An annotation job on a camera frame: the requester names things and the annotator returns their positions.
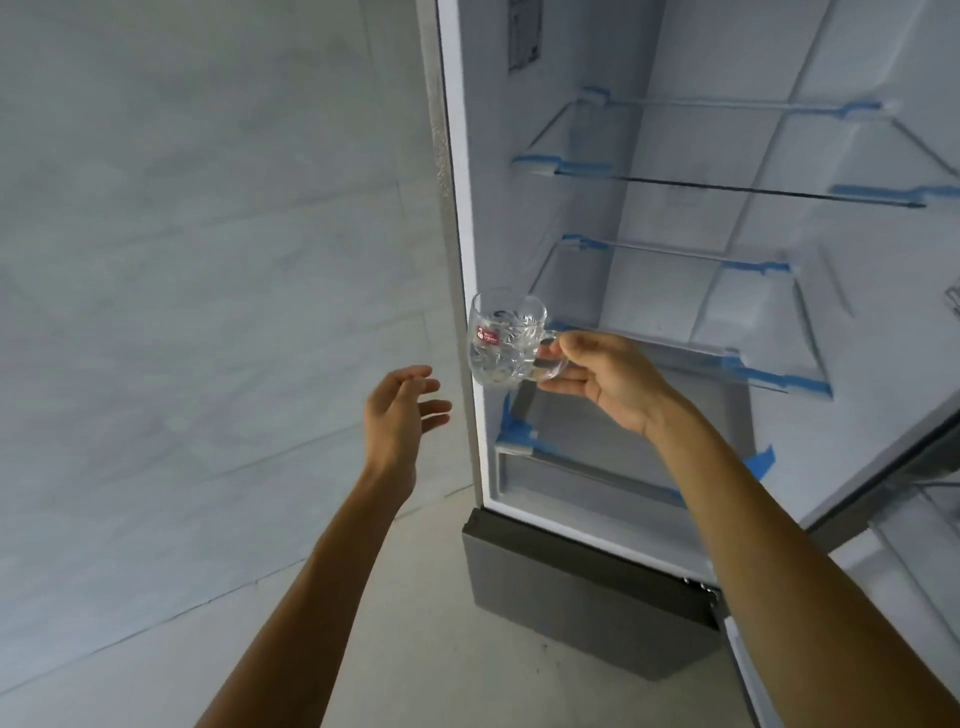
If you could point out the person's left hand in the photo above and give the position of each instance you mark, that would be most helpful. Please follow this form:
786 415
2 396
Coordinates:
390 435

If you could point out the person's right hand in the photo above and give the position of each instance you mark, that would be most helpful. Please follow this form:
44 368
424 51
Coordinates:
615 379

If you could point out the person's right thumb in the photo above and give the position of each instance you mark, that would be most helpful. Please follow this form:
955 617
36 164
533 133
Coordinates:
566 346

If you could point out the person's left middle finger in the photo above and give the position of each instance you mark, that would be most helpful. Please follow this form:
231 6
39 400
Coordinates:
438 407

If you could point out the person's left thumb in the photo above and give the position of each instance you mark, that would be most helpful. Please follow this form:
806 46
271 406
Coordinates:
409 373

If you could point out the clear cut-glass mug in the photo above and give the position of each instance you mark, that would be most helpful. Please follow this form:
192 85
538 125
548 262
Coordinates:
504 345

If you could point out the person's right forearm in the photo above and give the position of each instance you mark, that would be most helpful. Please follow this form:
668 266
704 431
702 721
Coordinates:
787 592

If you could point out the person's left forearm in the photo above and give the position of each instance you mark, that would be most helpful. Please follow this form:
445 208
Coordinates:
315 607

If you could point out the clear crisper drawer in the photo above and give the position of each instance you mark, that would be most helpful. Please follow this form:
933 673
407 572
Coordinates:
585 442

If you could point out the small glass fridge shelf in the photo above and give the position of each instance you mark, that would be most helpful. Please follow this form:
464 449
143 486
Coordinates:
675 296

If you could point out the blue tape strips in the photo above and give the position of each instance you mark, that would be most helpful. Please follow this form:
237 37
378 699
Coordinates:
780 381

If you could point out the grey freezer drawer front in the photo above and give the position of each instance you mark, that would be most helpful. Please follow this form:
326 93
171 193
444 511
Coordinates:
585 600

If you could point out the large glass fridge shelf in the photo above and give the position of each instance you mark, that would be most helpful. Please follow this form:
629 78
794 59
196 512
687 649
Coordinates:
750 146

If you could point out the grey refrigerator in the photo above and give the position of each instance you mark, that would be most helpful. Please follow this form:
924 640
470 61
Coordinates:
862 315

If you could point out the grey label sticker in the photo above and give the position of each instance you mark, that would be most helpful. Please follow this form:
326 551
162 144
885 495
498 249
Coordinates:
524 34

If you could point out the open refrigerator door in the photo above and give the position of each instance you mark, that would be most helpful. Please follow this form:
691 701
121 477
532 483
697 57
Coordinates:
915 570

